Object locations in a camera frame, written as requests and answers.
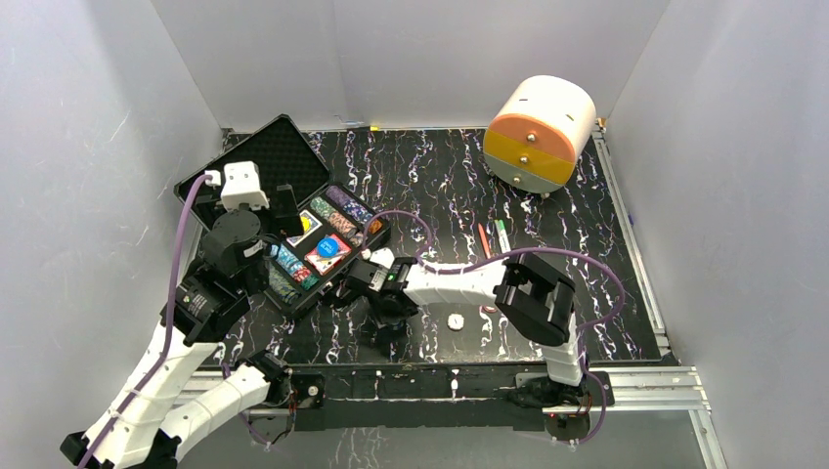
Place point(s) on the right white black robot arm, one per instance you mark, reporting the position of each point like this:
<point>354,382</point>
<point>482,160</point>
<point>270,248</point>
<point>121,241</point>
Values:
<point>536,299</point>

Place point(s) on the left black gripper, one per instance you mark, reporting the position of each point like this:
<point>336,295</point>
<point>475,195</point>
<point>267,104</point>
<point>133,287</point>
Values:
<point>284,211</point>

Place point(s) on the white chip lone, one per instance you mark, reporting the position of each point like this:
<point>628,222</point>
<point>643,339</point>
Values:
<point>455,322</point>

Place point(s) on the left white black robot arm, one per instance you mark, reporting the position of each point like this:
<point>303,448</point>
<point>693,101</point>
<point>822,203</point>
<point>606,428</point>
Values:
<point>143,428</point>

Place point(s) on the blue playing card deck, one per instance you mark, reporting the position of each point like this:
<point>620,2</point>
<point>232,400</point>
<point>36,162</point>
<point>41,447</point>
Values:
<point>310,224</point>

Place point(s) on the red marker pen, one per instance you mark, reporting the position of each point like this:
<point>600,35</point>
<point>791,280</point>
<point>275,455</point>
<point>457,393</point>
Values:
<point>484,241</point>

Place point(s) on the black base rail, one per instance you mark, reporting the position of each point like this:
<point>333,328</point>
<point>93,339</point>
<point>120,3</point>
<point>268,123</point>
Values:
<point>424,395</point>

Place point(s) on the blue small blind button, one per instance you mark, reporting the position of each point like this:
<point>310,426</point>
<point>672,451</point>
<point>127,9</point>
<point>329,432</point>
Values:
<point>327,247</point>

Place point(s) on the green white marker pen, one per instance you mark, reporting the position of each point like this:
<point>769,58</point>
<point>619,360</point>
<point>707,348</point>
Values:
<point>502,235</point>

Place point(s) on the round pastel drawer cabinet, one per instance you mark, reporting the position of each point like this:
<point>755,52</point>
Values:
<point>536,139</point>

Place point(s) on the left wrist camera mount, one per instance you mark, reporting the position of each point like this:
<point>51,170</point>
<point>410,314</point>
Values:
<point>240,186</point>

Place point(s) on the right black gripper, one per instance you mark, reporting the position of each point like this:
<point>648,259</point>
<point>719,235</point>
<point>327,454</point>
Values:
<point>383,318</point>

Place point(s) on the black poker set case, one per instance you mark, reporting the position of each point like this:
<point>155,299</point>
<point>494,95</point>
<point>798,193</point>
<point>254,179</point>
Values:
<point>284,156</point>

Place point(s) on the red playing card deck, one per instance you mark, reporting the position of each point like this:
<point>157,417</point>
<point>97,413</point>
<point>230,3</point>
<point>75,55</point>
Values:
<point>324,265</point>

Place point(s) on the blue white chip row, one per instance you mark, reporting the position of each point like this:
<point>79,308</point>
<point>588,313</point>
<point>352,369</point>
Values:
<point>354,208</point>

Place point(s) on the cyan chip row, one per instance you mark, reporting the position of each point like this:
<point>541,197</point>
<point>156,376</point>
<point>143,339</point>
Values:
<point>293,266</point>

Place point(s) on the orange blue chip row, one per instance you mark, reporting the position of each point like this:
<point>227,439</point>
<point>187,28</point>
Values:
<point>346,228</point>

